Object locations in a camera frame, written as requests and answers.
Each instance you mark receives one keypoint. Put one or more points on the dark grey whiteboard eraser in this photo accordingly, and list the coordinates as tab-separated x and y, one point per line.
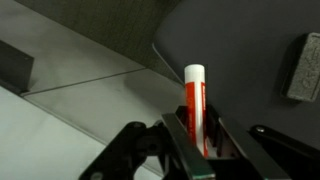
306	70

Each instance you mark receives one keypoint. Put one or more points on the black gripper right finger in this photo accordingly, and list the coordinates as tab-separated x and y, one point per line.
246	150

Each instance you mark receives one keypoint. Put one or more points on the red and white marker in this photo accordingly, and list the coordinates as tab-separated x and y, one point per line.
195	100

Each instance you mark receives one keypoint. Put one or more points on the black marker tray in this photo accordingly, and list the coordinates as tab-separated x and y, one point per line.
15	66

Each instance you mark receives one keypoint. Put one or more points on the large white whiteboard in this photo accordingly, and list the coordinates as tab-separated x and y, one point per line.
40	143

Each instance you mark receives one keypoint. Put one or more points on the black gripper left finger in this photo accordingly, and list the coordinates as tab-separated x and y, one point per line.
186	156

